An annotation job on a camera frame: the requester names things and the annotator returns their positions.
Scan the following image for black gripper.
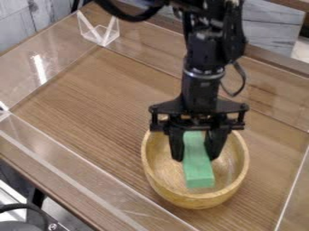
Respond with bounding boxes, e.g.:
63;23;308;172
149;69;249;162

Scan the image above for green rectangular block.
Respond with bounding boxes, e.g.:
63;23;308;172
183;132;216;189

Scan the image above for brown wooden bowl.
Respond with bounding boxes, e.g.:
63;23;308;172
142;131;251;209

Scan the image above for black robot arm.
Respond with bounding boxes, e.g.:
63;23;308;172
94;0;249;162

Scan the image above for clear acrylic tray wall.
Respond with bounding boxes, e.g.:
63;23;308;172
0;108;197;231

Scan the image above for clear acrylic corner bracket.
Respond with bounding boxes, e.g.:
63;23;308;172
77;11;120;47

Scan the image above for black table leg bracket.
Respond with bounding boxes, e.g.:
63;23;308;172
26;188;77;231

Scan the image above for black cable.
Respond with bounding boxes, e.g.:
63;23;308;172
0;203;51;231

